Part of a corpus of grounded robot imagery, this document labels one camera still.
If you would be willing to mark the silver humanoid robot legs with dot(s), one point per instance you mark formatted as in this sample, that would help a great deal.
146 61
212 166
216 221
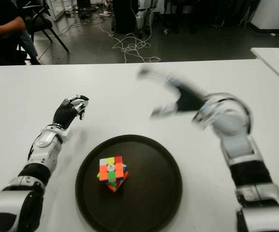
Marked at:
142 17

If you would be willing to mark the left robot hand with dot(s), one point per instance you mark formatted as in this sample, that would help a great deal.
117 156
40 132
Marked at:
63 114

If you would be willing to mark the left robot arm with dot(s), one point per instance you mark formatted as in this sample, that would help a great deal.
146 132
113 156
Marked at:
45 145

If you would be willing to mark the dark brown round plate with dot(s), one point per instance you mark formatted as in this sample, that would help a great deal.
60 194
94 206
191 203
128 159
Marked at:
149 193

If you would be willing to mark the black folding chair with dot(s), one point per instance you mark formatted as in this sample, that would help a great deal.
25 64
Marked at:
42 23

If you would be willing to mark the person's bare forearm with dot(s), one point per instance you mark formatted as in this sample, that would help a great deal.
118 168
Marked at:
10 25

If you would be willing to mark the multicoloured Rubik's cube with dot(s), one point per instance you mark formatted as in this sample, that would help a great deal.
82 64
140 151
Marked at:
110 169

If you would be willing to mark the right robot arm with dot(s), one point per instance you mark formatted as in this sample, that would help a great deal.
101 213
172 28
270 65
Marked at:
238 145

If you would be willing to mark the white cabinet with black base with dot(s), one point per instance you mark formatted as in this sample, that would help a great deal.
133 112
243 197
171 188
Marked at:
272 12

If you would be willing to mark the small caster wheel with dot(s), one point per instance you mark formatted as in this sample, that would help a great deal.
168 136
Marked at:
165 31

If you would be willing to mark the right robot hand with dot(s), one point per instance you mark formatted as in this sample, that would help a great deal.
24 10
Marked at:
190 99

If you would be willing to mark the white side table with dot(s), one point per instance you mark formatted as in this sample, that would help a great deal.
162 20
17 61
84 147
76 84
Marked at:
277 60

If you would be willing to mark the glass display cabinet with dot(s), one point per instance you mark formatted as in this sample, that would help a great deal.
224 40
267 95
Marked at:
57 8

